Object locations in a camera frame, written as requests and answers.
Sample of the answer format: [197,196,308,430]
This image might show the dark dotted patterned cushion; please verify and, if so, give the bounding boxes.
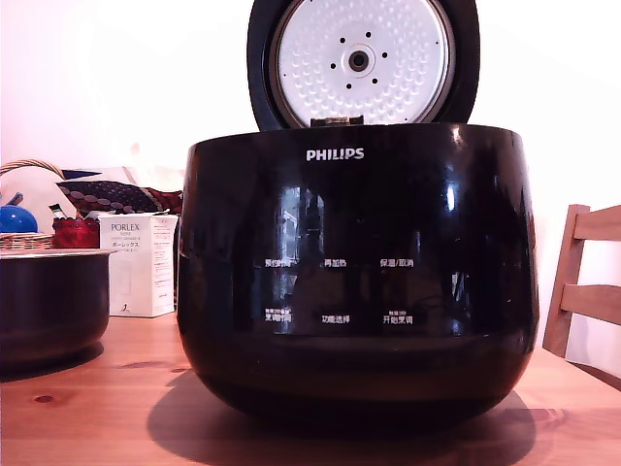
[54,180,184,216]

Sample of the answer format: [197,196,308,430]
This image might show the dark metallic pot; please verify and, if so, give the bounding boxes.
[0,248,117,371]

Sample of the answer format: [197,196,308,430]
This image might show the red frilled container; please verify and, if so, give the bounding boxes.
[51,216,101,250]

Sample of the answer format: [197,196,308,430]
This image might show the black rice cooker lid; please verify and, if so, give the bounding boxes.
[245,0,481,132]

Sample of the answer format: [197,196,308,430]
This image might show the white Porlex cardboard box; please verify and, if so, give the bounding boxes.
[98,212,180,319]

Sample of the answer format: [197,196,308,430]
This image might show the woven wicker basket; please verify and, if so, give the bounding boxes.
[0,158,67,251]

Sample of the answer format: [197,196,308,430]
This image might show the light wooden chair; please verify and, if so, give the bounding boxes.
[541,203,621,376]

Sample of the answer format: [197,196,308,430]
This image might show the blue ball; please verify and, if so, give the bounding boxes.
[0,204,40,234]

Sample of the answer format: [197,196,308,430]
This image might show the white and blue cushion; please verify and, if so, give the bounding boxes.
[59,165,143,186]

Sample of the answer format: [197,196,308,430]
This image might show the black Philips rice cooker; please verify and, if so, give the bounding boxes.
[175,121,540,430]

